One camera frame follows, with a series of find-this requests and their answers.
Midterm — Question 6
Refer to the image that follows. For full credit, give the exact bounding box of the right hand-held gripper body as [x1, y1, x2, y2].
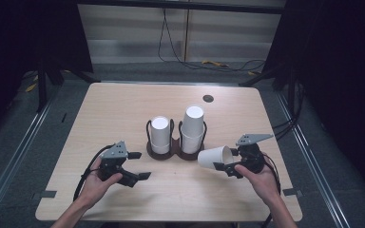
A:
[234, 133, 275, 175]

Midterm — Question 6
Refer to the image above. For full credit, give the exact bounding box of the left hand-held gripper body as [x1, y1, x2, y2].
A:
[97, 140, 138, 188]

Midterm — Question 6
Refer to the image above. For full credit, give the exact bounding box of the single white paper cup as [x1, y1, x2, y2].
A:
[197, 144, 236, 170]

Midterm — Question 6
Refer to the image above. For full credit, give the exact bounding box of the black wire cup holder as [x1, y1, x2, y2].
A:
[145, 118, 209, 162]

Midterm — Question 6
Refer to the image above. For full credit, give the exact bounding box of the stack of white paper cups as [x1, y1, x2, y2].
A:
[180, 104, 205, 155]

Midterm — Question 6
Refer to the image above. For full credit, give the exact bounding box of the person's right hand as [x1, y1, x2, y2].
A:
[234, 153, 281, 207]

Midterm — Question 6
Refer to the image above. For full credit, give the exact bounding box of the person's left hand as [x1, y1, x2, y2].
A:
[79, 156, 125, 209]

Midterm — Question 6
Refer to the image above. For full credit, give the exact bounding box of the yellow floor tape strip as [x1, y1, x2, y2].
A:
[202, 59, 230, 68]
[24, 81, 40, 93]

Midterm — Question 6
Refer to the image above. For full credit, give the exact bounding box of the black metal stand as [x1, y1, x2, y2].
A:
[35, 58, 49, 113]

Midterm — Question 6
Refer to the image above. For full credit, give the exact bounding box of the dark curtain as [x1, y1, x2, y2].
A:
[0, 0, 94, 143]
[260, 0, 365, 198]

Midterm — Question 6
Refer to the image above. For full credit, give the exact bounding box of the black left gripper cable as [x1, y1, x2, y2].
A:
[72, 143, 116, 202]

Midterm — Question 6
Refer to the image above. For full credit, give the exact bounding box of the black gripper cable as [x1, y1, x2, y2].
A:
[259, 154, 282, 228]
[72, 143, 116, 202]

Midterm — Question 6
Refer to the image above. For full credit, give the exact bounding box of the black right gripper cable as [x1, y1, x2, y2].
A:
[259, 154, 282, 228]

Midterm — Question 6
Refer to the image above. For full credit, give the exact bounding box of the grey table bracket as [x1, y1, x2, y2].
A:
[281, 187, 304, 198]
[32, 189, 58, 200]

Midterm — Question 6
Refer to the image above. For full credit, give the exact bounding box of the bundle of black cables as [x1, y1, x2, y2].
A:
[271, 80, 307, 141]

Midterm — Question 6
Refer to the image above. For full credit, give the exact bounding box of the metal floor rail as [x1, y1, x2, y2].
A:
[274, 89, 351, 228]
[0, 84, 65, 221]

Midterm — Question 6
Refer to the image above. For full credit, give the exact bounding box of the hanging black cable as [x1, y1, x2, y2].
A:
[157, 8, 267, 73]

